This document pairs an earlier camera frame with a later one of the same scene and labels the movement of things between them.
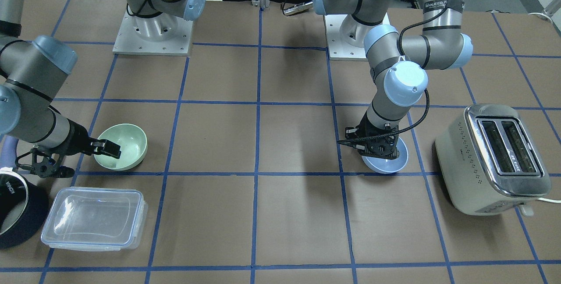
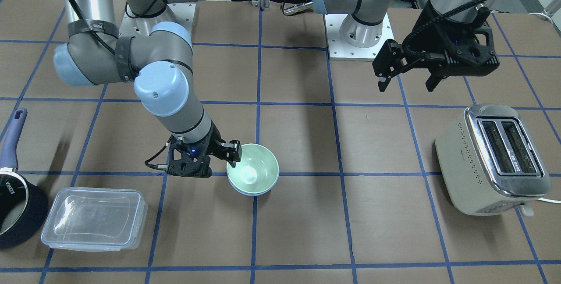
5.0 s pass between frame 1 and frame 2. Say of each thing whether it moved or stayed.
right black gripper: moved
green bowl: moved
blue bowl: moved
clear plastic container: stayed
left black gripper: moved
